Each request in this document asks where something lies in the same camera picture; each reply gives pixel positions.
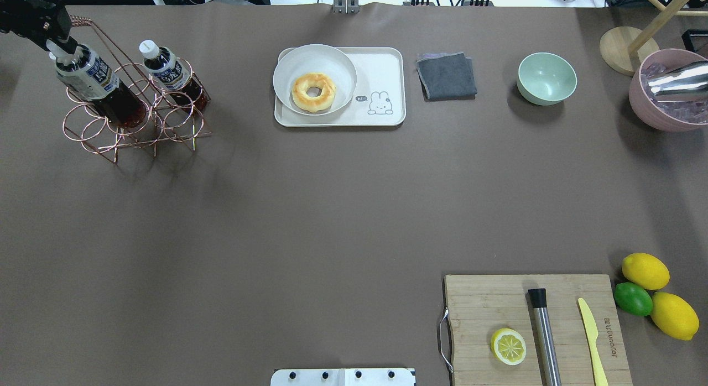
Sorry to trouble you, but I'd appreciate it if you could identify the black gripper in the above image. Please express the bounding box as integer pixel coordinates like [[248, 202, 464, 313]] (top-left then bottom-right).
[[1, 0, 77, 56]]

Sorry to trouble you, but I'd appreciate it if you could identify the tea bottle top rack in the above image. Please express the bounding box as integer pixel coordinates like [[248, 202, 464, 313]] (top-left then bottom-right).
[[46, 40, 147, 129]]

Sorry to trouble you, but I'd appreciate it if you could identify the tea bottle lower left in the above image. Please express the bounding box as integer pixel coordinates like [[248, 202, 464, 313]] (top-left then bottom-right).
[[139, 40, 207, 112]]

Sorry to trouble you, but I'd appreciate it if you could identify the cream serving tray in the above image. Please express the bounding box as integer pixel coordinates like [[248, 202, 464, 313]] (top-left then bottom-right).
[[274, 48, 405, 127]]

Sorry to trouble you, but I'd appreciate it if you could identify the glazed donut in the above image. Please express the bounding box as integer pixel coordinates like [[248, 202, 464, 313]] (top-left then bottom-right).
[[291, 72, 338, 112]]

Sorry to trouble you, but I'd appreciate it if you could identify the white round plate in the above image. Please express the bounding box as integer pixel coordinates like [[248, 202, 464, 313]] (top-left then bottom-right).
[[273, 44, 357, 116]]

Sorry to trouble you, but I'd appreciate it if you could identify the grey folded cloth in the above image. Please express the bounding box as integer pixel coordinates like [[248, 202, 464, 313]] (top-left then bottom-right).
[[415, 53, 478, 101]]

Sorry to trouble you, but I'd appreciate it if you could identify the mint green bowl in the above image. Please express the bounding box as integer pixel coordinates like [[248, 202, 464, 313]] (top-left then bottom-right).
[[516, 53, 577, 106]]

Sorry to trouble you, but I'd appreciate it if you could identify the wooden cutting board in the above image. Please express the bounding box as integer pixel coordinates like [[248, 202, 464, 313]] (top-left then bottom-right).
[[444, 274, 633, 385]]

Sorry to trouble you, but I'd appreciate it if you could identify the half lemon slice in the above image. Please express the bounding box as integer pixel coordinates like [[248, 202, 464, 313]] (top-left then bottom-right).
[[489, 327, 527, 366]]

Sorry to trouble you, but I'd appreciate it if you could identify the wooden mug tree stand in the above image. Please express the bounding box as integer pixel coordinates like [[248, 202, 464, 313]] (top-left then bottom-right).
[[599, 0, 707, 76]]

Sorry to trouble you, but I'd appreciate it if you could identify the steel cylinder muddler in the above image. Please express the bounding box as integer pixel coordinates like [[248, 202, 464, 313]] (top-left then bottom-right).
[[528, 288, 562, 385]]

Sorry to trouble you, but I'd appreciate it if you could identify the pink ice bowl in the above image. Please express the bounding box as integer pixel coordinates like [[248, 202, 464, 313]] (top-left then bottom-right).
[[629, 49, 706, 132]]

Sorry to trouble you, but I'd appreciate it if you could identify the yellow lemon upper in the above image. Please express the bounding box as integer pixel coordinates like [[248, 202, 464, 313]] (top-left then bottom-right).
[[621, 252, 670, 290]]

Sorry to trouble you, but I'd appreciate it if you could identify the yellow lemon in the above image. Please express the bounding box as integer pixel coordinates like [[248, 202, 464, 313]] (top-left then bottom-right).
[[621, 252, 670, 290], [650, 292, 700, 341]]

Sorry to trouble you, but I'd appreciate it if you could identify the green lime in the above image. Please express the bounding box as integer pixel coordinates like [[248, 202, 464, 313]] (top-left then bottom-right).
[[613, 282, 653, 316]]

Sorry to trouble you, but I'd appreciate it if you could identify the steel ice scoop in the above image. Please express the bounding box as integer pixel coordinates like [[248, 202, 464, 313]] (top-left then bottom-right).
[[647, 60, 707, 102]]

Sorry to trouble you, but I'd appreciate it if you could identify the yellow plastic knife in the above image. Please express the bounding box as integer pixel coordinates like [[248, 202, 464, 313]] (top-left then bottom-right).
[[577, 298, 609, 386]]

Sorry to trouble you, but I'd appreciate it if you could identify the yellow lemon lower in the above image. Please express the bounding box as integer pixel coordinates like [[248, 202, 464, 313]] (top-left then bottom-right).
[[650, 292, 700, 341]]

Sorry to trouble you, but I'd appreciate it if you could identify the copper wire bottle rack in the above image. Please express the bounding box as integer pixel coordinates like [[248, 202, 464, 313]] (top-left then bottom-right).
[[61, 15, 212, 164]]

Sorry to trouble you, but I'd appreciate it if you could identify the aluminium frame post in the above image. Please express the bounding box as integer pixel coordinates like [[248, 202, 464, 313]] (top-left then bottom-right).
[[333, 0, 361, 14]]

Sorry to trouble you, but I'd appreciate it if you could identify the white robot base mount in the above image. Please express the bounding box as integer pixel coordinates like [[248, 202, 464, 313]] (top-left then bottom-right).
[[270, 368, 417, 385]]

